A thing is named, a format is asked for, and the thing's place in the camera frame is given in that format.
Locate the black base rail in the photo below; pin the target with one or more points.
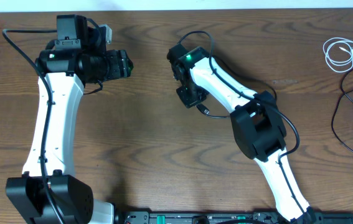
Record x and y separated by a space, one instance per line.
267 217

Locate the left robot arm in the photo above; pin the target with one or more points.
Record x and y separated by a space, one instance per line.
47 191

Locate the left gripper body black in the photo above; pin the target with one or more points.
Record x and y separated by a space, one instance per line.
125 64

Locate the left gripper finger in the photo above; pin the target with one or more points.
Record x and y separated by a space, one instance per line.
128 71
129 62

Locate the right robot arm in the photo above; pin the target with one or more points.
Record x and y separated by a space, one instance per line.
257 124

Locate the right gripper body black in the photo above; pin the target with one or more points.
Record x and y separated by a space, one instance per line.
192 94

